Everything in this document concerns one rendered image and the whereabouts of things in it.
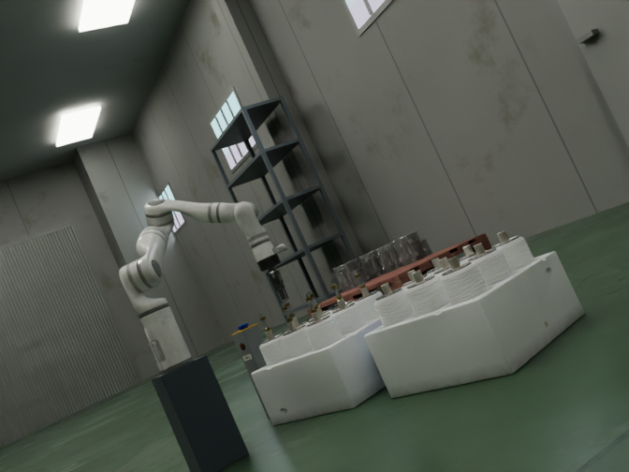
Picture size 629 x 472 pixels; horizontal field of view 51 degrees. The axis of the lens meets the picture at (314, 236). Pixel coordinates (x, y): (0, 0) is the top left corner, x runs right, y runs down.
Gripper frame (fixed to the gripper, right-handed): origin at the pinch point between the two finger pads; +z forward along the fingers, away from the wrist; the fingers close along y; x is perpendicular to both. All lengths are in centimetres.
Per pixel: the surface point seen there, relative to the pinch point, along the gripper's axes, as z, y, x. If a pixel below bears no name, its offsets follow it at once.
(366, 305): 13.1, 13.2, 23.1
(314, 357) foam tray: 19.1, 30.9, 2.6
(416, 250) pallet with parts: 11, -320, 94
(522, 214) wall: 19, -280, 174
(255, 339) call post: 9.2, -4.8, -14.9
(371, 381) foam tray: 32.3, 29.2, 14.6
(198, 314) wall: -33, -978, -213
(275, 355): 15.5, 12.8, -9.1
